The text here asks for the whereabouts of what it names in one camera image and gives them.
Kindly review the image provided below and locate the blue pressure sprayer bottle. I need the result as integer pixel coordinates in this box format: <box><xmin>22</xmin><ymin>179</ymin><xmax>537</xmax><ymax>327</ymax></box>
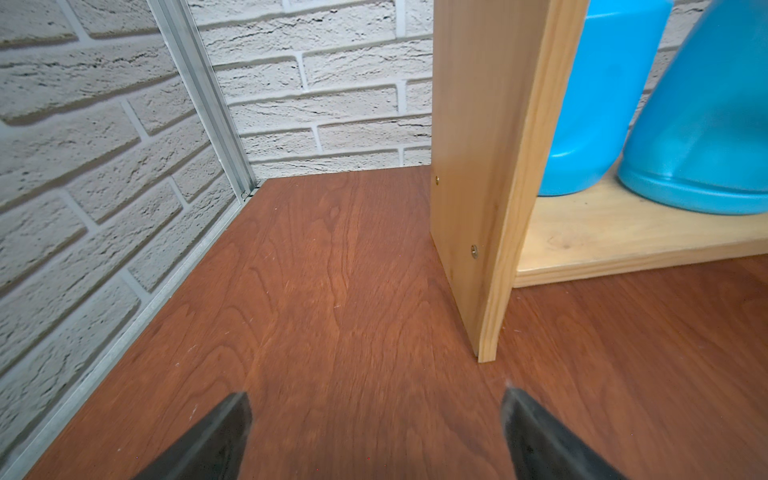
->
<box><xmin>538</xmin><ymin>0</ymin><xmax>673</xmax><ymax>197</ymax></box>

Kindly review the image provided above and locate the left aluminium corner post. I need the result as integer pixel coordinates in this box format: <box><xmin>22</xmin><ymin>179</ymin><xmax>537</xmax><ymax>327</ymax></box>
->
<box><xmin>148</xmin><ymin>0</ymin><xmax>258</xmax><ymax>201</ymax></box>

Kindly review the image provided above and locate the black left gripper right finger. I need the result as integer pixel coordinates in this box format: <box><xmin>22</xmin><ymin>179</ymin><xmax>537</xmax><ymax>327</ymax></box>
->
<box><xmin>501</xmin><ymin>387</ymin><xmax>624</xmax><ymax>479</ymax></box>

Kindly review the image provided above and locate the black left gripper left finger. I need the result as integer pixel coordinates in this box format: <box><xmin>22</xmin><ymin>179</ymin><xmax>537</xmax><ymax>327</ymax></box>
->
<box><xmin>135</xmin><ymin>392</ymin><xmax>252</xmax><ymax>479</ymax></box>

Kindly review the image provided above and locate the wooden shelf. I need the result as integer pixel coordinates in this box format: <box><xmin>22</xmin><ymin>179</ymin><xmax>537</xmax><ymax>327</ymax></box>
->
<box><xmin>430</xmin><ymin>1</ymin><xmax>767</xmax><ymax>362</ymax></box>

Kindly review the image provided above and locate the small blue spray bottle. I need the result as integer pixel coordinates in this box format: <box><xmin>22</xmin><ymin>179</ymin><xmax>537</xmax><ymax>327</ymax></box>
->
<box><xmin>617</xmin><ymin>0</ymin><xmax>767</xmax><ymax>215</ymax></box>

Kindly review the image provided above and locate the left floor aluminium rail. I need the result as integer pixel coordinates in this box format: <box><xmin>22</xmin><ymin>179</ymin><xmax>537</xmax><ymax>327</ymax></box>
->
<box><xmin>1</xmin><ymin>200</ymin><xmax>247</xmax><ymax>479</ymax></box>

